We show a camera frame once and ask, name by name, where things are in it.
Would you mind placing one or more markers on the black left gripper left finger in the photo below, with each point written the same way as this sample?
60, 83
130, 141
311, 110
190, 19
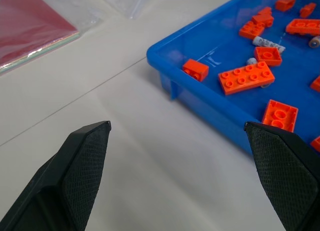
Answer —
75, 171

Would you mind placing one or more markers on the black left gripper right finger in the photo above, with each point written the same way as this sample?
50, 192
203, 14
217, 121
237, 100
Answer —
282, 171

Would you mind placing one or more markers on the upturned orange square brick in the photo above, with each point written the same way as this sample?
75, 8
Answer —
280, 115

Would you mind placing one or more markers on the blue plastic tray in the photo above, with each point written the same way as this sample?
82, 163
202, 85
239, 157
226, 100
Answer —
295, 91

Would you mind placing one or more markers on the long orange eight-stud brick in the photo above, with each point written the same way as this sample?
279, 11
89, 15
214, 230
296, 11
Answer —
246, 77

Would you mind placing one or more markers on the orange four-stud brick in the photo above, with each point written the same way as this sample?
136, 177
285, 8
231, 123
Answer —
268, 55

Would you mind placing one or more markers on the white cylinder with black markings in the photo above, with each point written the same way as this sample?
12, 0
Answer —
266, 42

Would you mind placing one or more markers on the small orange two-stud brick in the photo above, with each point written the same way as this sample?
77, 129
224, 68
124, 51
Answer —
195, 69

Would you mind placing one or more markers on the orange six-stud brick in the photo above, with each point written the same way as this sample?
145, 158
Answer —
251, 29

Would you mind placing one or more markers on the flat orange plate brick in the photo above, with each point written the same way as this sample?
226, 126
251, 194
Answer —
303, 26

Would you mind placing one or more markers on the coloured paper pack in plastic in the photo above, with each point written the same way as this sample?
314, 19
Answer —
27, 28

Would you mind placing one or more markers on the orange stacked brick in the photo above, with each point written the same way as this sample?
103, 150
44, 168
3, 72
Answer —
263, 17

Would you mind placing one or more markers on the small orange brick piece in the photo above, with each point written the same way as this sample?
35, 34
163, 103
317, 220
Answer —
307, 10

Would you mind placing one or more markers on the hollow orange brick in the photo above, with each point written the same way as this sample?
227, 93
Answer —
285, 3

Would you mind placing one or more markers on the clear plastic bag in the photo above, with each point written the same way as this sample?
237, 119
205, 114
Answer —
120, 1

